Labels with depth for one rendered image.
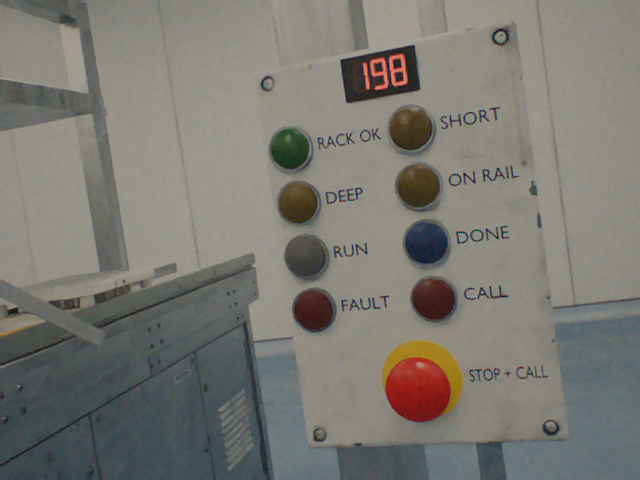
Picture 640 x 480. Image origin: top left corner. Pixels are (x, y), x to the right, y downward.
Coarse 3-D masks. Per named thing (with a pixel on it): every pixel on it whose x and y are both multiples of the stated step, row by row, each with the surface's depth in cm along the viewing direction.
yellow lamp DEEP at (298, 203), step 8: (296, 184) 43; (304, 184) 43; (288, 192) 43; (296, 192) 42; (304, 192) 42; (312, 192) 42; (280, 200) 43; (288, 200) 43; (296, 200) 43; (304, 200) 42; (312, 200) 42; (280, 208) 43; (288, 208) 43; (296, 208) 43; (304, 208) 42; (312, 208) 42; (288, 216) 43; (296, 216) 43; (304, 216) 43; (312, 216) 43
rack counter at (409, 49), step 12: (396, 48) 41; (408, 48) 40; (348, 60) 41; (360, 60) 41; (408, 60) 40; (348, 72) 41; (348, 84) 42; (348, 96) 42; (360, 96) 41; (372, 96) 41; (384, 96) 41
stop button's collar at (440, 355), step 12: (396, 348) 42; (408, 348) 42; (420, 348) 42; (432, 348) 41; (444, 348) 41; (396, 360) 42; (432, 360) 42; (444, 360) 41; (456, 360) 41; (384, 372) 42; (456, 372) 41; (516, 372) 40; (384, 384) 43; (456, 384) 41; (456, 396) 41
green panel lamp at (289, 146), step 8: (280, 136) 43; (288, 136) 42; (296, 136) 42; (304, 136) 42; (272, 144) 43; (280, 144) 43; (288, 144) 42; (296, 144) 42; (304, 144) 42; (272, 152) 43; (280, 152) 43; (288, 152) 42; (296, 152) 42; (304, 152) 42; (280, 160) 43; (288, 160) 42; (296, 160) 42; (304, 160) 42; (288, 168) 43
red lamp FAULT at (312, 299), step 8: (304, 296) 43; (312, 296) 43; (320, 296) 43; (296, 304) 43; (304, 304) 43; (312, 304) 43; (320, 304) 43; (328, 304) 43; (296, 312) 43; (304, 312) 43; (312, 312) 43; (320, 312) 43; (328, 312) 43; (304, 320) 43; (312, 320) 43; (320, 320) 43; (328, 320) 43; (312, 328) 43; (320, 328) 43
